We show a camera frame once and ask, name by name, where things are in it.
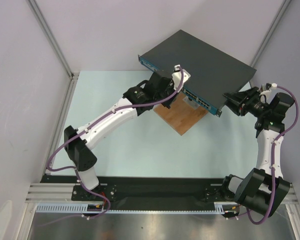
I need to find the wooden board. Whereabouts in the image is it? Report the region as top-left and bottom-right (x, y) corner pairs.
(153, 92), (209, 136)

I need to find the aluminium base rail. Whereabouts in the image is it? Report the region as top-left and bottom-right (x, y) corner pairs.
(25, 183), (75, 203)

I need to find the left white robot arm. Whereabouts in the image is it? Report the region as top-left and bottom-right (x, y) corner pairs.
(64, 68), (191, 200)

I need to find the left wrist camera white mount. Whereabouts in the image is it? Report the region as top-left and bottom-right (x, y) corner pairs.
(171, 64), (191, 93)

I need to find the left aluminium frame post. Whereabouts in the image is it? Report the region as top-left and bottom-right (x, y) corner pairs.
(26, 0), (75, 80)

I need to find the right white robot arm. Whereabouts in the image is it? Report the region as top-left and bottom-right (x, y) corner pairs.
(220, 83), (298, 219)

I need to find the aluminium frame post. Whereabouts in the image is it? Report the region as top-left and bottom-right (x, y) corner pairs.
(26, 0), (75, 80)
(250, 0), (293, 68)

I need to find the right aluminium frame post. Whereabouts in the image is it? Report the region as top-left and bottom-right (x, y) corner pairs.
(250, 0), (293, 68)

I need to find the black network switch blue front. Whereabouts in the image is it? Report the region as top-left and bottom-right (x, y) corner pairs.
(138, 30), (256, 117)

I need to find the slotted cable duct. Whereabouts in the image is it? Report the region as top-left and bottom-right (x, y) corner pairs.
(35, 202), (238, 215)

